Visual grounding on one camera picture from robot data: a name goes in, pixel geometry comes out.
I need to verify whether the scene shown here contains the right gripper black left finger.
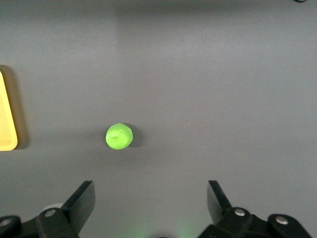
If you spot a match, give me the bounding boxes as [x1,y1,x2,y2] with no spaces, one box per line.
[0,180,96,238]

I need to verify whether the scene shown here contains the green apple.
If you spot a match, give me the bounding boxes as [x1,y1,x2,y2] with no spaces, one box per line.
[105,123,134,150]

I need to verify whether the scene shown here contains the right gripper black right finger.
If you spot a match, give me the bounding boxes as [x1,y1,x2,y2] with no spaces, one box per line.
[198,180,312,238]

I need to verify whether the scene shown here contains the yellow rectangular tray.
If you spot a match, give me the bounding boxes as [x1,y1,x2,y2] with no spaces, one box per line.
[0,64,18,152]

